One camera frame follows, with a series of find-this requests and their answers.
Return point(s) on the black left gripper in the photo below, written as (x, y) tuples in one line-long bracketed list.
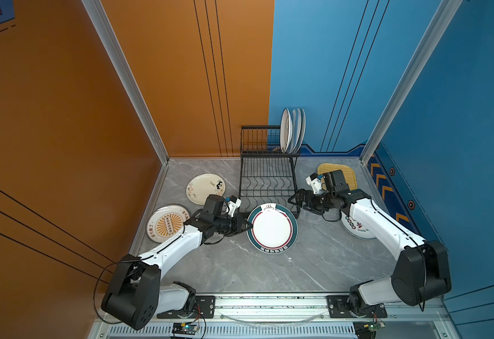
[(238, 220)]

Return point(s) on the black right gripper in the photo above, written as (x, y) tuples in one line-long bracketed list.
[(309, 203)]

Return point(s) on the red green rimmed plate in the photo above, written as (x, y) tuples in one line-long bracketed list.
[(275, 229)]

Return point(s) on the yellow woven square plate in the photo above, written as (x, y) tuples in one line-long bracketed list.
[(348, 173)]

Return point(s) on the white plate red characters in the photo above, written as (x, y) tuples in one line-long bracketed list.
[(356, 229)]

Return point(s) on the blue striped plate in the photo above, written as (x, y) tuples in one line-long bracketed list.
[(302, 129), (297, 122)]

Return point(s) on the green cloud pattern plate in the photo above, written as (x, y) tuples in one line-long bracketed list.
[(285, 132)]

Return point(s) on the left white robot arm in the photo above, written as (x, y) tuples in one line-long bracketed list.
[(135, 293)]

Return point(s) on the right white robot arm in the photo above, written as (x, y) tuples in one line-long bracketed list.
[(422, 268)]

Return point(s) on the cream floral plate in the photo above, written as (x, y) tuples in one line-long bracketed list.
[(202, 186)]

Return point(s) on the orange sunburst plate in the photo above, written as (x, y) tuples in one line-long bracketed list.
[(166, 222)]

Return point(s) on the green circuit board left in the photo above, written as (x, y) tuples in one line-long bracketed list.
[(185, 330)]

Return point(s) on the green circuit board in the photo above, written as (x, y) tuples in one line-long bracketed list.
[(368, 330), (185, 330)]

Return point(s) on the green circuit board right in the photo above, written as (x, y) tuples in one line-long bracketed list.
[(368, 330)]

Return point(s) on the black wire dish rack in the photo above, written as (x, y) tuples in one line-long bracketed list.
[(267, 174)]

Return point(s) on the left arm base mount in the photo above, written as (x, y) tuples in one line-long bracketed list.
[(203, 305)]

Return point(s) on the aluminium front rail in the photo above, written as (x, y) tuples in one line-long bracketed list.
[(289, 315)]

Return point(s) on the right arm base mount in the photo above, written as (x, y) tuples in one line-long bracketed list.
[(340, 307)]

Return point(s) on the aluminium corner post right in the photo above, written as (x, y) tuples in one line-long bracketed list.
[(434, 32)]

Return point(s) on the aluminium corner post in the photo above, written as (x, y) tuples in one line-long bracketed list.
[(100, 21), (434, 32)]

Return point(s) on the aluminium corner post left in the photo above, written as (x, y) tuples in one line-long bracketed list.
[(100, 21)]

